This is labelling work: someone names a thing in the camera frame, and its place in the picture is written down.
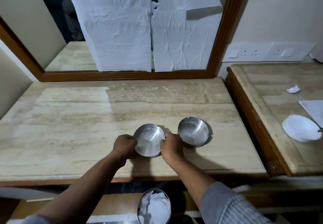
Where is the person's right hand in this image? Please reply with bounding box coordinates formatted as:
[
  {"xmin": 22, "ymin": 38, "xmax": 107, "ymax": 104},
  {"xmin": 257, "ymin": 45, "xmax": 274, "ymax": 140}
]
[{"xmin": 159, "ymin": 133, "xmax": 185, "ymax": 163}]

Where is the person's left hand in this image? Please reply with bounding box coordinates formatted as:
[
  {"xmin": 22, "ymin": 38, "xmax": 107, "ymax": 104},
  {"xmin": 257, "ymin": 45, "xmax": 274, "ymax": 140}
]
[{"xmin": 112, "ymin": 134, "xmax": 138, "ymax": 160}]

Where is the steel bowl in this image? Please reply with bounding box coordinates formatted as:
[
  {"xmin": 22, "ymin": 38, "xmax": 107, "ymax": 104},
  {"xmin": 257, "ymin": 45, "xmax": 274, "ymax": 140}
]
[
  {"xmin": 133, "ymin": 124, "xmax": 166, "ymax": 158},
  {"xmin": 178, "ymin": 117, "xmax": 210, "ymax": 147}
]

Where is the person's right forearm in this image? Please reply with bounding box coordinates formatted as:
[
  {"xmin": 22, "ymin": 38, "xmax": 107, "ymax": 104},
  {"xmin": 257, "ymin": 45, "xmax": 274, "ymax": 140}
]
[{"xmin": 168, "ymin": 154, "xmax": 274, "ymax": 224}]

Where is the person's left forearm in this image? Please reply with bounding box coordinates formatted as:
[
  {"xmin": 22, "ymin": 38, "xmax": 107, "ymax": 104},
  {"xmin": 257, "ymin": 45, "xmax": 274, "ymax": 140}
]
[{"xmin": 33, "ymin": 152, "xmax": 127, "ymax": 224}]

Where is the steel bin with crumpled paper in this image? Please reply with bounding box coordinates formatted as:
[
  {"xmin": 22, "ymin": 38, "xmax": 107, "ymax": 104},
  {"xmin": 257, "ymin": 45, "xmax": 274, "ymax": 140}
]
[{"xmin": 137, "ymin": 188, "xmax": 172, "ymax": 224}]

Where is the wooden framed mirror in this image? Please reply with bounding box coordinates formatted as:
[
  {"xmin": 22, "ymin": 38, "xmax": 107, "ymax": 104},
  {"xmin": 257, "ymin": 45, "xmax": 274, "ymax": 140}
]
[{"xmin": 0, "ymin": 0, "xmax": 252, "ymax": 82}]

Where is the white paper sheet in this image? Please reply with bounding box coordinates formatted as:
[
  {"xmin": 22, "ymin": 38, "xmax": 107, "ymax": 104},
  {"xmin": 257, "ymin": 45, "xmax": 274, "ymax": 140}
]
[{"xmin": 62, "ymin": 0, "xmax": 154, "ymax": 72}]

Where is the wooden side table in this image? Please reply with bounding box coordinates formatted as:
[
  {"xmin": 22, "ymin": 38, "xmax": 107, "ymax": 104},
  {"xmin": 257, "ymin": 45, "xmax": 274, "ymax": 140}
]
[{"xmin": 225, "ymin": 62, "xmax": 323, "ymax": 177}]

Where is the round white paper piece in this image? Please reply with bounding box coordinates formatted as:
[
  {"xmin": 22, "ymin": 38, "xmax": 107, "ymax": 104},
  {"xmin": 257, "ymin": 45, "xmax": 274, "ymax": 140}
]
[{"xmin": 282, "ymin": 114, "xmax": 322, "ymax": 142}]

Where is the white rectangular sheet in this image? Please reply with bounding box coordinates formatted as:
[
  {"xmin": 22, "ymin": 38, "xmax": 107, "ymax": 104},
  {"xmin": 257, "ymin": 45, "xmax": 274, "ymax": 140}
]
[{"xmin": 299, "ymin": 100, "xmax": 323, "ymax": 129}]

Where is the white wall switch panel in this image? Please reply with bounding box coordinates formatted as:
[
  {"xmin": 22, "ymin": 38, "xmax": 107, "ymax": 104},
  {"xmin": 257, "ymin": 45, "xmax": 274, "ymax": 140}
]
[{"xmin": 222, "ymin": 42, "xmax": 316, "ymax": 62}]

